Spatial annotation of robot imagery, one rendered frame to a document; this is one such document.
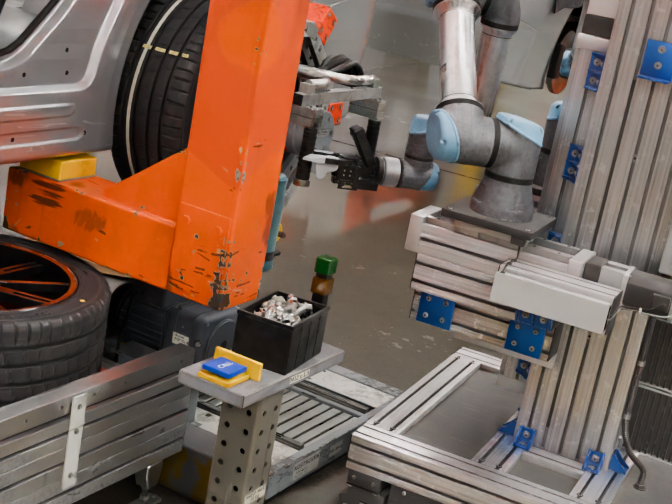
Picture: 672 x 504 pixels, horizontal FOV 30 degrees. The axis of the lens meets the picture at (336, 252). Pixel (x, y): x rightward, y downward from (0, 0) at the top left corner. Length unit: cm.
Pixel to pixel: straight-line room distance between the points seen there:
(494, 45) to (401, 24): 266
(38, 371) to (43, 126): 61
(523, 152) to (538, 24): 300
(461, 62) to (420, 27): 282
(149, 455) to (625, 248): 123
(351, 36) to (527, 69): 193
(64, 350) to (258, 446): 48
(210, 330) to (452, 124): 82
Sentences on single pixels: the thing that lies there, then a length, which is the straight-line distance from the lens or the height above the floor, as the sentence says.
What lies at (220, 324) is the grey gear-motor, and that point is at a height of 38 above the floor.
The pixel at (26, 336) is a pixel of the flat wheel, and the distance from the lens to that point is 270.
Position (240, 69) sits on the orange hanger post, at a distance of 275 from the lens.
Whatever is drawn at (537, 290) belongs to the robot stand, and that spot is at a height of 71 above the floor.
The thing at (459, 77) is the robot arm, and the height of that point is 111.
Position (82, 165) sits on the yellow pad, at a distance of 317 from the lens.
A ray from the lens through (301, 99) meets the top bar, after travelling 311.
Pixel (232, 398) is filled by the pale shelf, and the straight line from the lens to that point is 263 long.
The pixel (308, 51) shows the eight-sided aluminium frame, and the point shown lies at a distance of 355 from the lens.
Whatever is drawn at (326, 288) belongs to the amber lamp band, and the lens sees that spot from 292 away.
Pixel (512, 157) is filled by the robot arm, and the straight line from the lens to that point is 291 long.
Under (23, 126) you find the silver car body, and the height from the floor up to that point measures 83.
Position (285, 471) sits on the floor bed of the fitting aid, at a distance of 321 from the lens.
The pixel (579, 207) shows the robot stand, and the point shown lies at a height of 85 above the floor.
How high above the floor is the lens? 148
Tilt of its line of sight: 16 degrees down
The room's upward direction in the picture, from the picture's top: 11 degrees clockwise
